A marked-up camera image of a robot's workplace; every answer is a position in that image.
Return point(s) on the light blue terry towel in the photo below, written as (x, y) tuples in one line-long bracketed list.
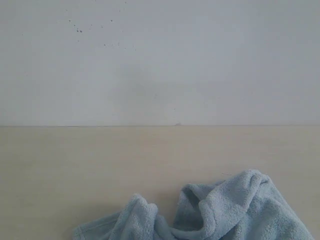
[(247, 206)]

